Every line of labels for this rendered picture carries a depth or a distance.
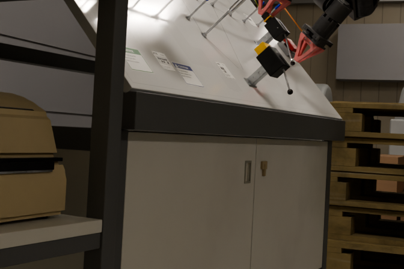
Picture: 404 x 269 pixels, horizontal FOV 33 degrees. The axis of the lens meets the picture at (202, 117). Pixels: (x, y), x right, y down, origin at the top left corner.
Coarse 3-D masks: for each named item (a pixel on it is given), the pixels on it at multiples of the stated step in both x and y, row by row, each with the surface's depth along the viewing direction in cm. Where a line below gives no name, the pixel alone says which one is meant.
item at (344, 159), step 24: (360, 120) 321; (336, 144) 328; (360, 144) 363; (384, 144) 319; (336, 168) 327; (360, 168) 323; (384, 168) 324; (336, 192) 328; (360, 192) 361; (384, 192) 397; (336, 216) 330; (360, 216) 363; (336, 240) 326; (360, 240) 325; (384, 240) 320; (336, 264) 322; (360, 264) 356; (384, 264) 352
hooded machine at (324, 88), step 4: (316, 84) 724; (320, 84) 722; (324, 84) 722; (320, 88) 714; (324, 88) 715; (328, 88) 724; (324, 92) 712; (328, 92) 724; (328, 96) 725; (328, 100) 726
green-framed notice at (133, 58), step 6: (126, 48) 124; (132, 48) 126; (126, 54) 122; (132, 54) 124; (138, 54) 126; (126, 60) 120; (132, 60) 122; (138, 60) 124; (144, 60) 127; (132, 66) 120; (138, 66) 122; (144, 66) 125; (150, 72) 125
